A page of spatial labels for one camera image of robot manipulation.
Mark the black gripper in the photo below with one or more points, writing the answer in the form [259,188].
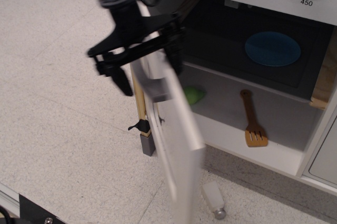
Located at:
[136,36]

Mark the white oven door with window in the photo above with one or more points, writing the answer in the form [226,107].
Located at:
[179,144]

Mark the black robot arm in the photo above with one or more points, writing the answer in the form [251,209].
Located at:
[134,37]

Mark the green toy pear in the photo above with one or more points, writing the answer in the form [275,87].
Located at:
[193,95]

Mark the black tape strip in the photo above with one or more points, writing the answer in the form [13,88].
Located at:
[142,125]

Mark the grey plastic foot cap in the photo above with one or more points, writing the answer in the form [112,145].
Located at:
[148,144]

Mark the white toy kitchen cabinet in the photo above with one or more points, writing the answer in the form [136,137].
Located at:
[252,86]

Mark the blue round plate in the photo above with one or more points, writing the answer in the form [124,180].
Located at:
[272,49]

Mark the wooden slotted spatula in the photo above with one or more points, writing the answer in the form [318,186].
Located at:
[255,135]

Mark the white salt shaker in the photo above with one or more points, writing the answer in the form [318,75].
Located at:
[214,200]

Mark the white cabinet door right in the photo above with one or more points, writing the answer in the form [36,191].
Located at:
[323,166]

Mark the light wooden corner post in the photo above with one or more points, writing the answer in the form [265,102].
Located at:
[140,104]

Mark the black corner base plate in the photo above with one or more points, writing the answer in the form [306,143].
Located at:
[34,213]

